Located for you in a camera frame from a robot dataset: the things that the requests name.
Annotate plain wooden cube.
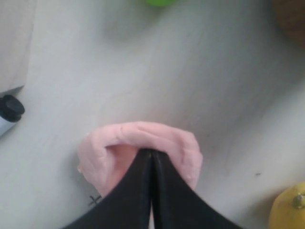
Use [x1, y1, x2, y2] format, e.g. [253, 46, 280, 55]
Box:
[0, 0, 37, 93]

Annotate black whiteboard marker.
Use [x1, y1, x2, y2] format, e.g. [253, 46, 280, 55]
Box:
[0, 95, 25, 136]

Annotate brown wooden cup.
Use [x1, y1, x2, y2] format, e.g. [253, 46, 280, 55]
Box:
[272, 0, 305, 48]

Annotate yellow lemon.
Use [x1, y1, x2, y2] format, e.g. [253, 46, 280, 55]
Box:
[268, 182, 305, 229]

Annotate pink putty lump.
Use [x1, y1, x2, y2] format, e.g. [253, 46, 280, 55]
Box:
[78, 121, 203, 197]

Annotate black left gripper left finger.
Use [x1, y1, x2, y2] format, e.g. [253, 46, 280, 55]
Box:
[65, 149, 153, 229]

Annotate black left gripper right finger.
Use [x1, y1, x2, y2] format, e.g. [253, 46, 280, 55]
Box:
[151, 151, 240, 229]

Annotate green bone dog toy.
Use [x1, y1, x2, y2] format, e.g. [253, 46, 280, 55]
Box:
[145, 0, 176, 7]

